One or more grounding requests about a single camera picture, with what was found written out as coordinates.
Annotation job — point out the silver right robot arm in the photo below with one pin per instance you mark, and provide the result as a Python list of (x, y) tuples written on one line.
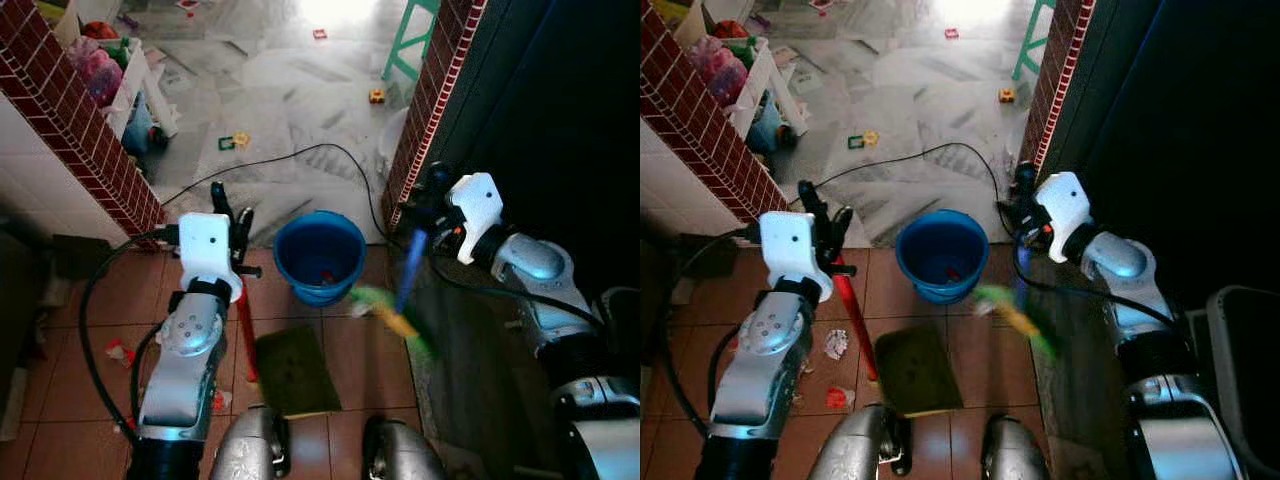
[(1130, 270), (540, 270)]

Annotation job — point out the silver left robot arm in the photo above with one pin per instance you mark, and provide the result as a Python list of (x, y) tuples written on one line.
[(185, 370), (755, 370)]

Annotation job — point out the green and yellow toy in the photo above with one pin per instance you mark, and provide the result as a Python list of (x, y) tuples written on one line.
[(863, 140), (233, 141)]

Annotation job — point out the blue plastic bucket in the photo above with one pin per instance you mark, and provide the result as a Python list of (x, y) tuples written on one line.
[(942, 250), (320, 250)]

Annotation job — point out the blue toy under rack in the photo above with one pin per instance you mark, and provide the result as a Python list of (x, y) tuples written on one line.
[(768, 128), (140, 128)]

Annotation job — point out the crumpled white paper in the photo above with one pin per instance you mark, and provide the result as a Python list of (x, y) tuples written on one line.
[(836, 343)]

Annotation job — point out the dark flat board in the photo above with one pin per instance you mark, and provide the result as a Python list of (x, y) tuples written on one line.
[(712, 256)]

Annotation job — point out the white toy rack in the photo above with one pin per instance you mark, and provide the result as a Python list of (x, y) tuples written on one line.
[(140, 80), (770, 80)]

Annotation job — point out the green plastic stool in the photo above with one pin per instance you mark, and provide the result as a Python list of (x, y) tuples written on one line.
[(405, 45), (1030, 45)]

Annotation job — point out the red crumpled wrapper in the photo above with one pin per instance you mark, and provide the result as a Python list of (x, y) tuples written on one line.
[(838, 397), (221, 400)]

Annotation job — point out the white and red paper scrap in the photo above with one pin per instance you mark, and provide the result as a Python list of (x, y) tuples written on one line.
[(119, 351)]

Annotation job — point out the pink mesh toy bag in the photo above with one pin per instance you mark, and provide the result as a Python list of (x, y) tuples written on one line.
[(725, 70), (98, 72)]

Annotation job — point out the silver left robot leg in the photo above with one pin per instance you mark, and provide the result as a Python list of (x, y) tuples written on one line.
[(250, 445), (855, 445)]

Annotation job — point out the silver robot leg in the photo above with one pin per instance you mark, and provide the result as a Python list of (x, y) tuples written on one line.
[(855, 445), (400, 450), (1015, 450), (250, 445)]

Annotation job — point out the red round toy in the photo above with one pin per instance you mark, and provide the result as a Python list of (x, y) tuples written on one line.
[(99, 30), (731, 28)]

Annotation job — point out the silver right robot leg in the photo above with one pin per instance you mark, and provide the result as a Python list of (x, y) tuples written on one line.
[(400, 450), (1015, 450)]

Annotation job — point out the grey plastic bin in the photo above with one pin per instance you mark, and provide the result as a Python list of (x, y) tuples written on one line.
[(1240, 380)]

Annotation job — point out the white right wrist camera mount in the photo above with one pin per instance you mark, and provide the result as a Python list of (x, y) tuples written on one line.
[(1066, 210), (478, 210)]

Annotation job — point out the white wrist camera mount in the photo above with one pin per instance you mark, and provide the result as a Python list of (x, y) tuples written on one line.
[(207, 250), (1066, 210), (478, 210), (790, 250)]

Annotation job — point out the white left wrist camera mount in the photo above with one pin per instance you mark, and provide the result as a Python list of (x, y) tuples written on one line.
[(207, 250), (790, 250)]

